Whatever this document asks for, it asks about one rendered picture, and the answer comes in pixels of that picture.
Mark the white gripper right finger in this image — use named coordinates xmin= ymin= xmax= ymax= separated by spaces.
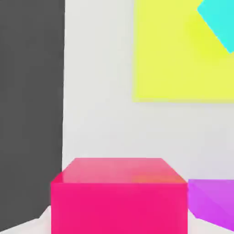
xmin=187 ymin=209 xmax=234 ymax=234

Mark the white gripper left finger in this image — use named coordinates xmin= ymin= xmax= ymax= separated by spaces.
xmin=0 ymin=205 xmax=52 ymax=234

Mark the small pink cube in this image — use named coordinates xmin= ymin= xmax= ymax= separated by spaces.
xmin=50 ymin=158 xmax=188 ymax=234

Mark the small purple cube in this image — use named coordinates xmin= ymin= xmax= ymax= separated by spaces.
xmin=187 ymin=178 xmax=234 ymax=232

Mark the small cyan cube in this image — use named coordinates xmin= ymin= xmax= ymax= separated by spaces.
xmin=197 ymin=0 xmax=234 ymax=54

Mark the large yellow box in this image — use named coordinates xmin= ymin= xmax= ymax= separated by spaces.
xmin=132 ymin=0 xmax=234 ymax=103

